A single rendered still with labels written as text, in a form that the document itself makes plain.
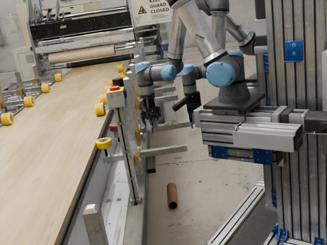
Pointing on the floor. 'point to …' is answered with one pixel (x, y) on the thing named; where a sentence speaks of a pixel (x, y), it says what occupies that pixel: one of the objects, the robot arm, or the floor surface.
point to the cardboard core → (172, 196)
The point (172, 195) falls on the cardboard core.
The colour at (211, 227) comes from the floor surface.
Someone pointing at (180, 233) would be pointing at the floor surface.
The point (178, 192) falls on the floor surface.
